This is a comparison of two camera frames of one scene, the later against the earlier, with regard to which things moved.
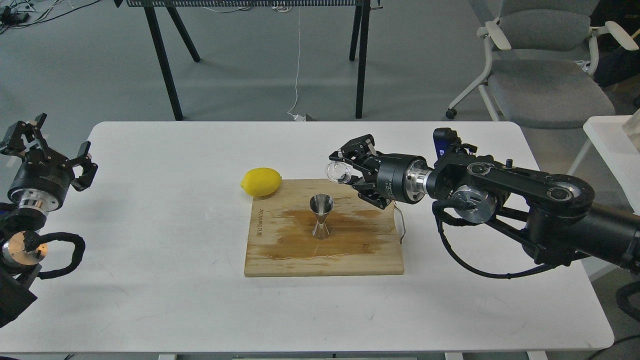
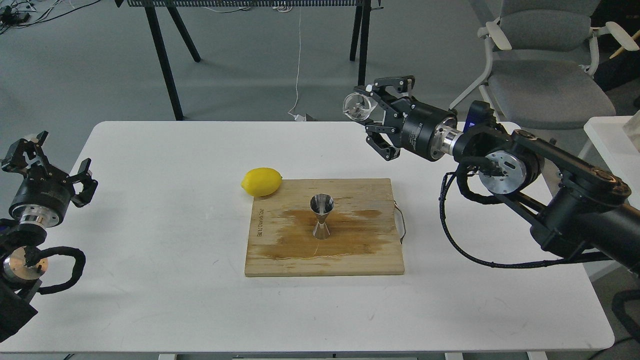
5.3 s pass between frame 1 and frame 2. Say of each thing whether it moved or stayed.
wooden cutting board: stayed
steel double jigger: stayed
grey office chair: stayed
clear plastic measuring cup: moved
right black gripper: moved
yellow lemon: stayed
